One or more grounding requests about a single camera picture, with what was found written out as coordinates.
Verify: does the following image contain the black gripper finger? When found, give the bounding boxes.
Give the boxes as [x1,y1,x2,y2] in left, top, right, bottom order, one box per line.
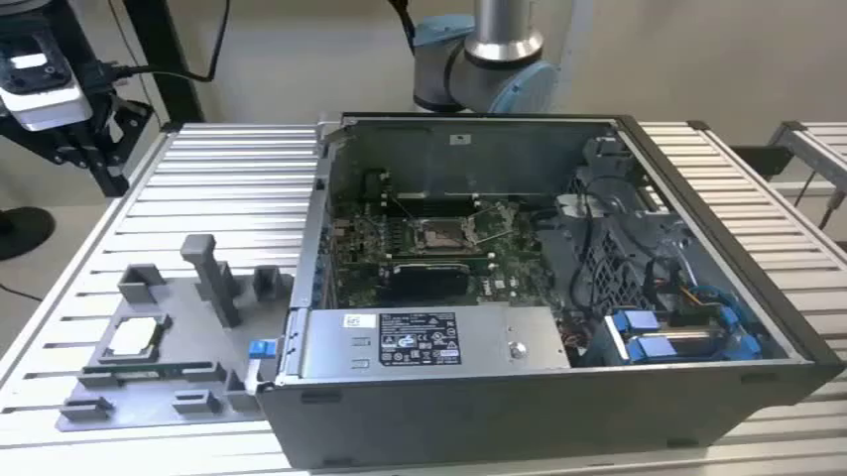
[89,99,156,198]
[39,128,101,171]

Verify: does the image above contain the silver CPU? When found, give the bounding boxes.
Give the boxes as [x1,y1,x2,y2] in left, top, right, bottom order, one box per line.
[107,316,165,356]

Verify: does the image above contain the CPU socket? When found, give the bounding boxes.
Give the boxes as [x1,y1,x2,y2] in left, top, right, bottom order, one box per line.
[412,216,475,252]

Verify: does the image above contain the black round stand base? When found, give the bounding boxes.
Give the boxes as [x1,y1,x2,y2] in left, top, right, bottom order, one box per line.
[0,206,57,262]

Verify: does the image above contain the gray parts rack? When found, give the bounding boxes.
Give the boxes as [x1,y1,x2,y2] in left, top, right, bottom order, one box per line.
[53,233,296,431]

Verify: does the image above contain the green RAM stick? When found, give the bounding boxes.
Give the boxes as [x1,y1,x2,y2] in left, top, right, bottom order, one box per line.
[81,362,217,381]

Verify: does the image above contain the metal locking lever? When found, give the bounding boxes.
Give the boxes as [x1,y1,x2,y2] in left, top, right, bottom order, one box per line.
[388,193,422,223]

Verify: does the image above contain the silver power supply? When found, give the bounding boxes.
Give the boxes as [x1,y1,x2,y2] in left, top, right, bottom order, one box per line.
[297,304,574,381]

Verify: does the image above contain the black graphics card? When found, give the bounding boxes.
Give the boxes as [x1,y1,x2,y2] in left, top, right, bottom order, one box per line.
[388,261,474,304]

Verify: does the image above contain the metal socket cover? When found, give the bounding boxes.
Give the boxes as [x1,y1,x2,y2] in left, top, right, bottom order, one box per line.
[464,200,522,245]

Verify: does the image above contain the green motherboard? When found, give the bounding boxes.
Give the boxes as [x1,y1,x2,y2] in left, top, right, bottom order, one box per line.
[327,194,566,309]

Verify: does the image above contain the black open PC case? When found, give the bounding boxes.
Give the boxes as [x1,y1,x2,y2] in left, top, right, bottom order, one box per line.
[253,111,847,470]

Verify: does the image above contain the gray drive cage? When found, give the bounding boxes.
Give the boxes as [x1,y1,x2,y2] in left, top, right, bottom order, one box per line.
[536,163,698,319]

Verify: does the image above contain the hard disk in blue carrier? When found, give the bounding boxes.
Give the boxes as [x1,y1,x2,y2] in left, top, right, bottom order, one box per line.
[608,304,742,332]
[622,331,763,364]

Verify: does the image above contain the aluminium slat side table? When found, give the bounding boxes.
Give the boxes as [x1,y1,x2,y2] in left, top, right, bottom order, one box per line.
[768,120,847,200]

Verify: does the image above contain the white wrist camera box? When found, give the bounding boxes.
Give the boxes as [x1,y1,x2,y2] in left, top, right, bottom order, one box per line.
[0,43,96,134]

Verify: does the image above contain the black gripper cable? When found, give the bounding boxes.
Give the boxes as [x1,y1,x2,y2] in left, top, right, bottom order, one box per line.
[97,0,232,84]

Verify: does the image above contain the black frame post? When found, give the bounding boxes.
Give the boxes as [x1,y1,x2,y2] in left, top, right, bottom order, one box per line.
[123,0,208,126]

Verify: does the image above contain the black floor cable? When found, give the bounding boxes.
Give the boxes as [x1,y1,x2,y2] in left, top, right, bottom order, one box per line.
[0,281,45,303]

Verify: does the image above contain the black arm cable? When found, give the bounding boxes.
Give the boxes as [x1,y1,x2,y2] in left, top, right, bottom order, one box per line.
[385,0,420,44]

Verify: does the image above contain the black table bracket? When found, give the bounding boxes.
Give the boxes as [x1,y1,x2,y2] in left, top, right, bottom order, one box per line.
[732,144,794,181]

